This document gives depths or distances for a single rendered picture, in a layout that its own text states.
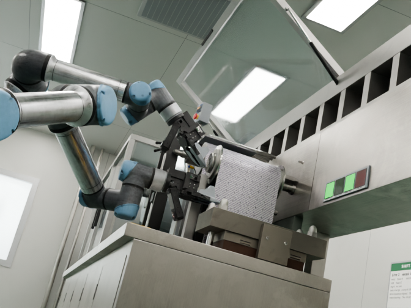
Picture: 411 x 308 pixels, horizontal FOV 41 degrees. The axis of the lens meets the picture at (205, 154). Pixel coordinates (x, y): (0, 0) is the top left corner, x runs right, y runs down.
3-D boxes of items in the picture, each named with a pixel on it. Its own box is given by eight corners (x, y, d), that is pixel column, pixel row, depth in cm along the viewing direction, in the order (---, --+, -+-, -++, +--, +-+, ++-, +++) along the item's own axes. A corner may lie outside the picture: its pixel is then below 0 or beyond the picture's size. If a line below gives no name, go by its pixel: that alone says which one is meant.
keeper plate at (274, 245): (255, 258, 172) (261, 223, 175) (284, 266, 174) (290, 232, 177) (258, 257, 169) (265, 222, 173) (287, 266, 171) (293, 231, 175)
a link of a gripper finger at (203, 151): (217, 157, 202) (202, 137, 203) (205, 166, 200) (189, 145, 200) (214, 160, 205) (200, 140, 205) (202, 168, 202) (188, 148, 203)
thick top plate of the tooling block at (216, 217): (194, 231, 184) (199, 214, 186) (301, 262, 193) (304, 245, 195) (210, 225, 170) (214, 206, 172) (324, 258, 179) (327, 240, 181)
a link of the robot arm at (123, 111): (118, 102, 194) (144, 86, 197) (117, 113, 204) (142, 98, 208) (131, 120, 193) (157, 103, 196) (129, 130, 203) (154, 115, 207)
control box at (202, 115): (189, 122, 268) (194, 104, 271) (201, 127, 271) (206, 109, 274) (196, 118, 262) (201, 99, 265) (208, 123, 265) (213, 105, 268)
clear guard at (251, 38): (181, 81, 305) (182, 80, 306) (240, 151, 306) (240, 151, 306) (255, -22, 209) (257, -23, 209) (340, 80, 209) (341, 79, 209)
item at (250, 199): (207, 221, 191) (218, 171, 197) (268, 239, 196) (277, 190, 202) (207, 221, 191) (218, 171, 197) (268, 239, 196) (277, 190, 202)
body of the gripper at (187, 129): (207, 135, 203) (188, 107, 203) (188, 146, 199) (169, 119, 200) (200, 140, 210) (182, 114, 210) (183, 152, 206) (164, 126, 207)
